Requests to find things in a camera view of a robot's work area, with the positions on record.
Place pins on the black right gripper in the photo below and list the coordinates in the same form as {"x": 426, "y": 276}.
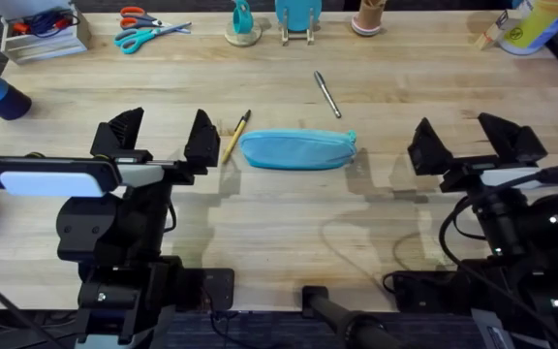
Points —
{"x": 499, "y": 218}

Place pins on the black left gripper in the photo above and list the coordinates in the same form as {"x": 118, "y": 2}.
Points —
{"x": 114, "y": 228}

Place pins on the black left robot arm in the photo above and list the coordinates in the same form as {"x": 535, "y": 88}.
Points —
{"x": 129, "y": 291}

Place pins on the blue soft zip bag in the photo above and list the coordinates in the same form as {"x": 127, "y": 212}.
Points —
{"x": 298, "y": 149}

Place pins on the yellow pen with black cap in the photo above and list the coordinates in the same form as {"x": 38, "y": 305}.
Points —
{"x": 235, "y": 137}

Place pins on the small wooden block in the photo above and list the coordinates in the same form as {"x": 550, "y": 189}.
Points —
{"x": 494, "y": 31}

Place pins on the black left wrist plate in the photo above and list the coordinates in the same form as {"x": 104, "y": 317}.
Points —
{"x": 41, "y": 174}

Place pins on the yellow and white tub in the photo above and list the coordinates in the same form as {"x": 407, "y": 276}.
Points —
{"x": 536, "y": 29}

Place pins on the teal cup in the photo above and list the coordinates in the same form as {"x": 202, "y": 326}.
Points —
{"x": 242, "y": 18}

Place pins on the silver metal pen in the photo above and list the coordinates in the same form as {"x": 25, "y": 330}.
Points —
{"x": 327, "y": 94}

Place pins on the small wooden peg rack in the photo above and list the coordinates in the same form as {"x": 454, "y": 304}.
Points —
{"x": 286, "y": 35}

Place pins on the blue plate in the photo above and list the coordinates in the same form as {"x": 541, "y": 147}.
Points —
{"x": 298, "y": 14}

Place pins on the black rail clamp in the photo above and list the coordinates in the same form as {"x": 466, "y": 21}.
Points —
{"x": 347, "y": 320}

